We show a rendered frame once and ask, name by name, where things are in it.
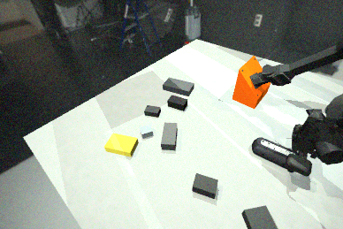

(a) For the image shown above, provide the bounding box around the small white block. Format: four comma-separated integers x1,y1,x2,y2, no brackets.
140,124,153,139

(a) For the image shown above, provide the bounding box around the yellow flat box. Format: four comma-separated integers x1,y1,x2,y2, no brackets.
104,134,139,157

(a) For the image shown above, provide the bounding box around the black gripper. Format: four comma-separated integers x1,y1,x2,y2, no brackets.
285,124,315,177

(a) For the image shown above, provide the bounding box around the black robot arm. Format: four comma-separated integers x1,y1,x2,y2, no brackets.
249,37,343,165

